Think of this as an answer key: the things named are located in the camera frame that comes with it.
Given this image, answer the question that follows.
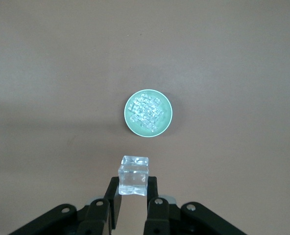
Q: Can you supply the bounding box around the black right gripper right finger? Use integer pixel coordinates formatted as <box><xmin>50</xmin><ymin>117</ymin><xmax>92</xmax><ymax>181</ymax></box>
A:
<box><xmin>142</xmin><ymin>176</ymin><xmax>248</xmax><ymax>235</ymax></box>

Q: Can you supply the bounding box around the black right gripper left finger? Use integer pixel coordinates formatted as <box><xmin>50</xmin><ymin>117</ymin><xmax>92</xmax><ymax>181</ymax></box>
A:
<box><xmin>9</xmin><ymin>176</ymin><xmax>123</xmax><ymax>235</ymax></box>

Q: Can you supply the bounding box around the green round bowl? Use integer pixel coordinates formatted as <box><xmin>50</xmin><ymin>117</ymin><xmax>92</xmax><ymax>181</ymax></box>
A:
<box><xmin>123</xmin><ymin>89</ymin><xmax>174</xmax><ymax>138</ymax></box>

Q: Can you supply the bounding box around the brown table cover sheet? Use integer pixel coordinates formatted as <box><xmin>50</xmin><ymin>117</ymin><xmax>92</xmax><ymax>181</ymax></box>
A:
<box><xmin>0</xmin><ymin>0</ymin><xmax>290</xmax><ymax>235</ymax></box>

